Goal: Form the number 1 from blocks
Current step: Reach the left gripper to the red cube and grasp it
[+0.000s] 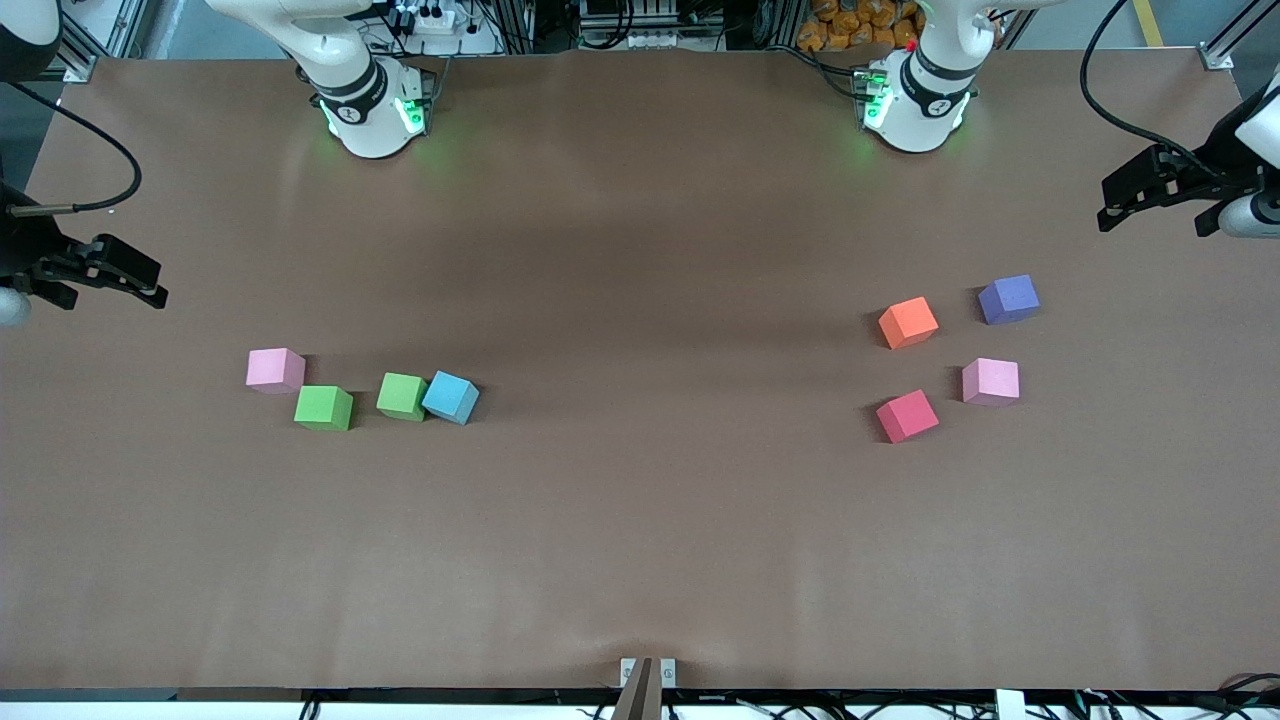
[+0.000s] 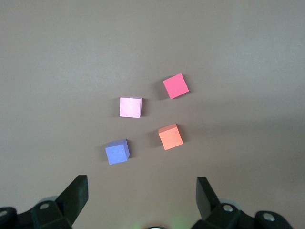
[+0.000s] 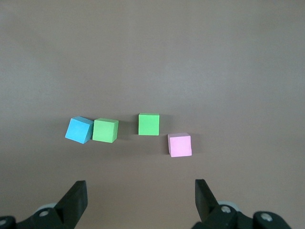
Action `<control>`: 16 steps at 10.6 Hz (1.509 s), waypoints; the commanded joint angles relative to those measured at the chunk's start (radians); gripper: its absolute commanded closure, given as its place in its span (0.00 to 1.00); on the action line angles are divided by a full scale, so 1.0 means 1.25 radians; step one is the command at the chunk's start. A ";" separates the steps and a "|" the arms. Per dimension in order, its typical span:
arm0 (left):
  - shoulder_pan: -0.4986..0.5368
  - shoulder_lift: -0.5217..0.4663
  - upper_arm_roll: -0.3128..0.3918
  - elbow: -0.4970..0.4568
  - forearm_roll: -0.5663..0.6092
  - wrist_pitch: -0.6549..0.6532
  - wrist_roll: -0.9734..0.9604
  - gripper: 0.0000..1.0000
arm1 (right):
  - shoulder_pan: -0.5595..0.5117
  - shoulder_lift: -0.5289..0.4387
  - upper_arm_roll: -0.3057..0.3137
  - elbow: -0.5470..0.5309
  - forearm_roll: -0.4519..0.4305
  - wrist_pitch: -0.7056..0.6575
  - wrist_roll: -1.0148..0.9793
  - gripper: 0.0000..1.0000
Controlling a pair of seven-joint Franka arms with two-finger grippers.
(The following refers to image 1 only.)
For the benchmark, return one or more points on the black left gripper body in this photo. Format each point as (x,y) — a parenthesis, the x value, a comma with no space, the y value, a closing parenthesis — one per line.
(1213,172)

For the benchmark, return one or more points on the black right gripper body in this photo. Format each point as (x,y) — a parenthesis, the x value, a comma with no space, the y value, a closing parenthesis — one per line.
(22,247)

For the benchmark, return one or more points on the pink foam cube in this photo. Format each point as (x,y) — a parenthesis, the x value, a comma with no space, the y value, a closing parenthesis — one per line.
(273,368)
(990,380)

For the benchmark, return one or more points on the green foam cube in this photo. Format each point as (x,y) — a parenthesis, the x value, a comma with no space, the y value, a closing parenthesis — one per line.
(400,395)
(322,407)

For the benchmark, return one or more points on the orange foam cube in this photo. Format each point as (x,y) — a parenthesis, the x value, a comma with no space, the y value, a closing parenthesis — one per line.
(908,322)

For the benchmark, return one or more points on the red foam cube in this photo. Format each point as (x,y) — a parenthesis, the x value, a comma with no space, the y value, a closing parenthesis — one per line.
(907,415)

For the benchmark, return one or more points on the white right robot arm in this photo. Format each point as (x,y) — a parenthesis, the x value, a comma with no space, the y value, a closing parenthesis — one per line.
(365,110)

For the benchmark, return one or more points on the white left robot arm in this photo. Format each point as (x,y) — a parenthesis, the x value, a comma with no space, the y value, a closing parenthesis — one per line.
(915,110)

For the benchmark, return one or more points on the purple foam cube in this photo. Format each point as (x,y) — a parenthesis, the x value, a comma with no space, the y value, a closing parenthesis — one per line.
(1008,298)

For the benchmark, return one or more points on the blue foam cube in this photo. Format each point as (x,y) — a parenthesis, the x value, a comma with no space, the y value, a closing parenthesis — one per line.
(450,397)

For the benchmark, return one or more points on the bag of orange fruit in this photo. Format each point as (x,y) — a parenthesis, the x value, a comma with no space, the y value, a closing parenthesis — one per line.
(850,25)

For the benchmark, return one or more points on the white power strip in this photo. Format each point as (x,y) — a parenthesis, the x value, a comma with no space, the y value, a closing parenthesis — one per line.
(440,18)

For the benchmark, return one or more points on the small white box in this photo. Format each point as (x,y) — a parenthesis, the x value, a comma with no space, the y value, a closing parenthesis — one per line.
(1010,705)

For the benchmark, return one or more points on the metal equipment rack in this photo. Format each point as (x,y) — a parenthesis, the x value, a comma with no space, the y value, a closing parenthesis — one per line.
(600,20)

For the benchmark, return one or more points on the small metal bracket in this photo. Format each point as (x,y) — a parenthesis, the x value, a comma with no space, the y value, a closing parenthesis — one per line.
(668,672)

